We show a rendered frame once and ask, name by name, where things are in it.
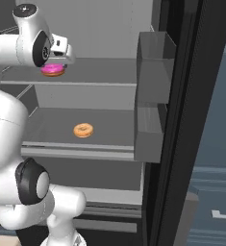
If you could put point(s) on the black fridge door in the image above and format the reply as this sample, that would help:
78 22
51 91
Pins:
188 96

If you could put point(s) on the small grey door bin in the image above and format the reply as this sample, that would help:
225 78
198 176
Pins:
148 134

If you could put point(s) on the grey fridge drawer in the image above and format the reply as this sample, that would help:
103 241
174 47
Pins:
117 205

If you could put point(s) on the orange glazed donut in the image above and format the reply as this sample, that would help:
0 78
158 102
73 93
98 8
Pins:
83 130

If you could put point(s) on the grey fridge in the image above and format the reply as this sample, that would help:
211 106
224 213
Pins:
101 29

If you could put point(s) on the blue-grey cupboards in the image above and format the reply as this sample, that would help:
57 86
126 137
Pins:
215 134

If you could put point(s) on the pink frosted donut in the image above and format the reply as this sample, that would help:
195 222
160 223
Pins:
53 68

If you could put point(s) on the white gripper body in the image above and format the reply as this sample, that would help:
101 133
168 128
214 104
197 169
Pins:
70 56

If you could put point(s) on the large grey door bin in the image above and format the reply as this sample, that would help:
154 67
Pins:
154 70

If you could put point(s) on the grey fridge shelf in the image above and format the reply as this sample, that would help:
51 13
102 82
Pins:
98 72
53 128

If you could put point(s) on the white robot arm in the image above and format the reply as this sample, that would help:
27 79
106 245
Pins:
5 128

